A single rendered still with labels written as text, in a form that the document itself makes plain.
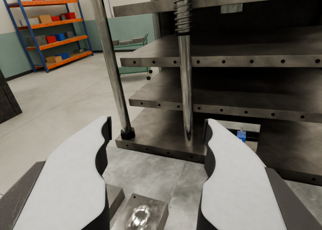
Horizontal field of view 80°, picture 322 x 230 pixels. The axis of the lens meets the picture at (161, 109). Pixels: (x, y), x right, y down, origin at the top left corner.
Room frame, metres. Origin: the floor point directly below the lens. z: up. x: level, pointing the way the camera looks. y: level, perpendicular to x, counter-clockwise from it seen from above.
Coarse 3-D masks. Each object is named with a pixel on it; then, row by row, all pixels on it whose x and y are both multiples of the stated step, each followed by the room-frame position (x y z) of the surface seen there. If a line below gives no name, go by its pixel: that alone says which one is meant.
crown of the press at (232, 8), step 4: (232, 4) 1.08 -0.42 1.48; (236, 4) 1.08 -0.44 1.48; (240, 4) 1.09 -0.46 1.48; (220, 8) 1.14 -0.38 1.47; (224, 8) 1.11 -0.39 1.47; (228, 8) 1.09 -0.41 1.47; (232, 8) 1.08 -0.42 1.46; (236, 8) 1.08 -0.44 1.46; (240, 8) 1.09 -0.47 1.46; (220, 12) 1.14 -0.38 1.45; (224, 12) 1.11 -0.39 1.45; (228, 12) 1.09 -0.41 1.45
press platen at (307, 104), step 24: (168, 72) 1.50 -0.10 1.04; (192, 72) 1.43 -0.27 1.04; (216, 72) 1.36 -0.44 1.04; (240, 72) 1.29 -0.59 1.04; (264, 72) 1.24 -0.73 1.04; (288, 72) 1.18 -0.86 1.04; (312, 72) 1.13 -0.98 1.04; (144, 96) 1.09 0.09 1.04; (168, 96) 1.04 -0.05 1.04; (216, 96) 0.96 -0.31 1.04; (240, 96) 0.93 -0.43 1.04; (264, 96) 0.89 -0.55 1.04; (288, 96) 0.86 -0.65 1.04; (312, 96) 0.83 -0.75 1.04; (312, 120) 0.69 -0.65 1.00
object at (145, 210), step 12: (132, 204) 0.49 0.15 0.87; (144, 204) 0.48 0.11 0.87; (156, 204) 0.47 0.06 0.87; (120, 216) 0.44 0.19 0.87; (132, 216) 0.45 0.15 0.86; (144, 216) 0.45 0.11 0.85; (156, 216) 0.43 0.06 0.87; (120, 228) 0.40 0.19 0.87; (132, 228) 0.41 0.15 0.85; (144, 228) 0.40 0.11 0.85; (156, 228) 0.38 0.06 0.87
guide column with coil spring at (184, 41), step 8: (184, 0) 0.88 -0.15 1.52; (176, 8) 0.90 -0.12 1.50; (184, 8) 0.88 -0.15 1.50; (184, 24) 0.88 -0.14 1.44; (184, 40) 0.88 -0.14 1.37; (184, 48) 0.88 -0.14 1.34; (184, 56) 0.88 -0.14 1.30; (184, 64) 0.88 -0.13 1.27; (184, 72) 0.88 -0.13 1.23; (184, 80) 0.88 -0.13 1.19; (184, 88) 0.88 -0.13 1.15; (192, 88) 0.89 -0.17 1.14; (184, 96) 0.88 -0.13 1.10; (192, 96) 0.89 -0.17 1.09; (184, 104) 0.89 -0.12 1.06; (192, 104) 0.89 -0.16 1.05; (184, 112) 0.89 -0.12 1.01; (192, 112) 0.89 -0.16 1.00; (184, 120) 0.89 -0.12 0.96; (192, 120) 0.88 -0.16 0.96; (184, 128) 0.90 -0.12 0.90; (192, 128) 0.88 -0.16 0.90; (184, 136) 0.91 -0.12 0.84; (192, 136) 0.88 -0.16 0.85; (192, 144) 0.88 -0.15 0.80
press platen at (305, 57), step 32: (224, 32) 1.51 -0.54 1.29; (256, 32) 1.34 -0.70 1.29; (288, 32) 1.20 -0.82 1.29; (320, 32) 1.09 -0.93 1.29; (128, 64) 1.06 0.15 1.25; (160, 64) 0.98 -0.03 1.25; (192, 64) 0.91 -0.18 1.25; (224, 64) 0.85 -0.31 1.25; (256, 64) 0.79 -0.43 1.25; (288, 64) 0.74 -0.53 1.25; (320, 64) 0.70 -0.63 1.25
